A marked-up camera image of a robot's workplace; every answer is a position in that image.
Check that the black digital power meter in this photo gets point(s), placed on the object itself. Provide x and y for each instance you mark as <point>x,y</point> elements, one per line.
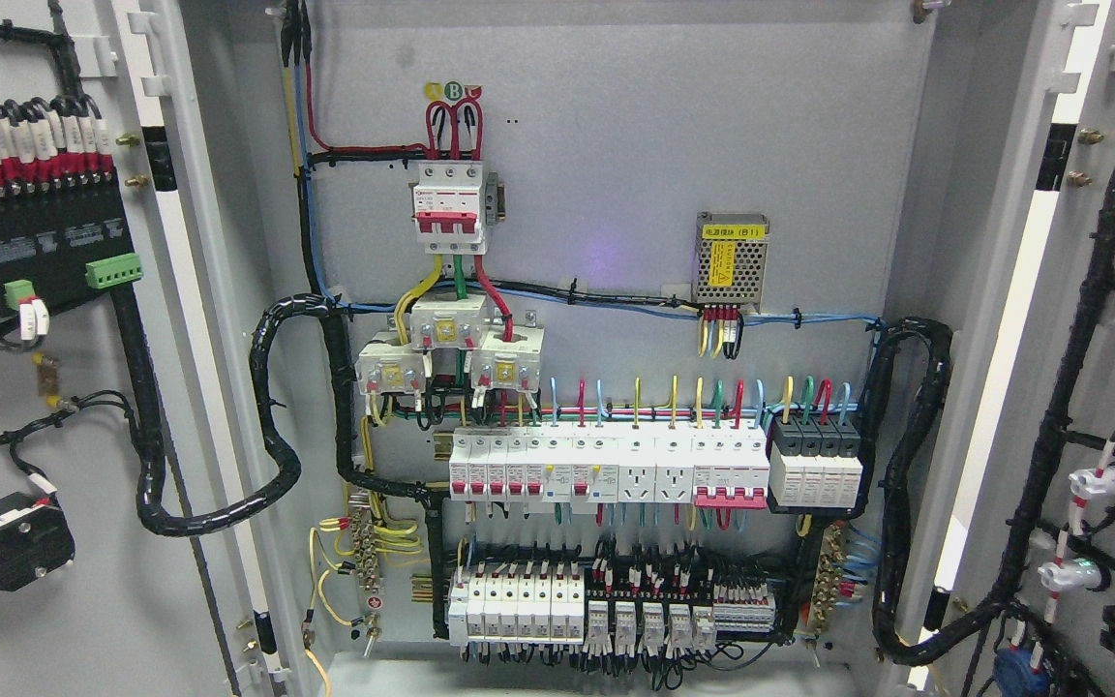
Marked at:
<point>48,238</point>

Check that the grey cabinet door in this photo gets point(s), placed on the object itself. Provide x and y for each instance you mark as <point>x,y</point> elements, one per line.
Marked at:
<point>135,613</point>
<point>1008,237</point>

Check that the white fuse holder blocks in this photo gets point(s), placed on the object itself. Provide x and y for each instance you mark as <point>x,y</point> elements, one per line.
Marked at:
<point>448,335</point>

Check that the white red main breaker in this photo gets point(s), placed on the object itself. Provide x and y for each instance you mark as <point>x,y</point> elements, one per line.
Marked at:
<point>449,200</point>

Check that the metal mesh power supply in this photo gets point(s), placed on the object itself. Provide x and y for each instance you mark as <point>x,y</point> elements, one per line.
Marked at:
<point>731,258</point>

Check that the lower relay terminal row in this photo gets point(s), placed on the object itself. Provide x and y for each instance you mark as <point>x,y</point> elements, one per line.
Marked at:
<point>613,610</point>

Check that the black white surge protector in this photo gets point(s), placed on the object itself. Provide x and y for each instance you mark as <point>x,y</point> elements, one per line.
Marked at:
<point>814,464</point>

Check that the brass ground terminal bar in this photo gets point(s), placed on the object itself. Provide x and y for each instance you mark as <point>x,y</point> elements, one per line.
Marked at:
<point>363,531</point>

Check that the white socket breaker row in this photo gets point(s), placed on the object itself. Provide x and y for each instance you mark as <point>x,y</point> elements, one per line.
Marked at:
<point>614,463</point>

